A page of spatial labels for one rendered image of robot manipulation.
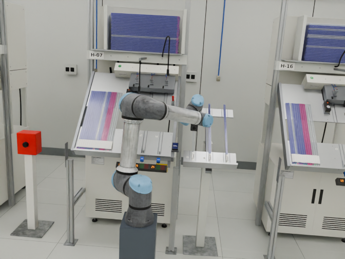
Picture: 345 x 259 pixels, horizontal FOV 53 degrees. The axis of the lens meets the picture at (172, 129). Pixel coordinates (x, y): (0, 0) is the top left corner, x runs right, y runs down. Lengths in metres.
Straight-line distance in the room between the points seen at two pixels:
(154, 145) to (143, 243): 0.79
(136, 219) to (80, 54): 2.92
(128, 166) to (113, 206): 1.07
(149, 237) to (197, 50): 2.78
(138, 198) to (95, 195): 1.15
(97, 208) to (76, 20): 2.36
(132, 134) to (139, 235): 0.51
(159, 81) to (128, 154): 0.95
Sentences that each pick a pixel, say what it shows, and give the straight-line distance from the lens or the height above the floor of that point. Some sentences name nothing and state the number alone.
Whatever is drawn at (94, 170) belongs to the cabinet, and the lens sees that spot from 2.78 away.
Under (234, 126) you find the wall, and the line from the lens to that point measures 4.29.
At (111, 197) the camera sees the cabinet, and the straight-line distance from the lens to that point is 2.83.
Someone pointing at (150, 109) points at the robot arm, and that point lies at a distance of 1.67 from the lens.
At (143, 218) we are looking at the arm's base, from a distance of 1.79.
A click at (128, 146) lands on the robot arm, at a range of 1.80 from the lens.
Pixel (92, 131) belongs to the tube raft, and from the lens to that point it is 2.48.
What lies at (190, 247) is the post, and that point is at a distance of 2.68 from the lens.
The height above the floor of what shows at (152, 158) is 0.70.
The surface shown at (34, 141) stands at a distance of 2.66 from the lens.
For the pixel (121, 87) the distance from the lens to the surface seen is 2.68.
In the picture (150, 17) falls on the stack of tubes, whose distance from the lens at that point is 2.68.
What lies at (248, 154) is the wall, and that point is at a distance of 4.41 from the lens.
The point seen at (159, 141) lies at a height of 0.80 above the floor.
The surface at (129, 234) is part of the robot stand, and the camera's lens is 1.81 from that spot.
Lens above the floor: 1.43
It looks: 13 degrees down
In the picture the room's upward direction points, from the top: 3 degrees clockwise
